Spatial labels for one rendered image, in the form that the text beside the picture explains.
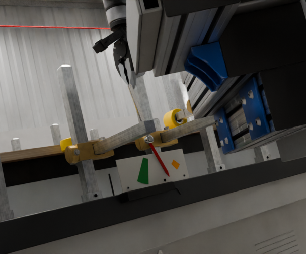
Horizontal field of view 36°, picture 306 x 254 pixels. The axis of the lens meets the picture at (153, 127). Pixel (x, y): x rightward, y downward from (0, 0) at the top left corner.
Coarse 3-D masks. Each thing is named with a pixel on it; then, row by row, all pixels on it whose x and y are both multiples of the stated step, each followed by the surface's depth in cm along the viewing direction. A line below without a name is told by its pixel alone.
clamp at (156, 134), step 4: (156, 132) 149; (160, 132) 150; (144, 136) 147; (156, 136) 149; (160, 136) 150; (136, 140) 149; (140, 140) 147; (156, 140) 148; (160, 140) 149; (172, 140) 152; (176, 140) 153; (136, 144) 149; (140, 144) 147; (144, 144) 146; (148, 144) 147; (152, 144) 147; (156, 144) 148; (160, 144) 149; (164, 144) 150; (168, 144) 151; (172, 144) 153; (140, 148) 147; (144, 148) 147; (148, 148) 148
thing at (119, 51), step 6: (114, 24) 142; (120, 24) 142; (126, 24) 144; (114, 30) 146; (126, 30) 147; (126, 36) 143; (120, 42) 141; (126, 42) 140; (114, 48) 144; (120, 48) 142; (126, 48) 140; (114, 54) 145; (120, 54) 142; (120, 60) 143
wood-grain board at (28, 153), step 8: (216, 128) 191; (8, 152) 139; (16, 152) 141; (24, 152) 142; (32, 152) 144; (40, 152) 145; (48, 152) 147; (56, 152) 148; (64, 152) 150; (8, 160) 139; (16, 160) 142
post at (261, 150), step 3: (258, 147) 177; (261, 147) 177; (264, 147) 178; (255, 150) 179; (258, 150) 178; (261, 150) 177; (264, 150) 177; (255, 153) 179; (258, 153) 178; (261, 153) 176; (264, 153) 177; (267, 153) 178; (258, 156) 178
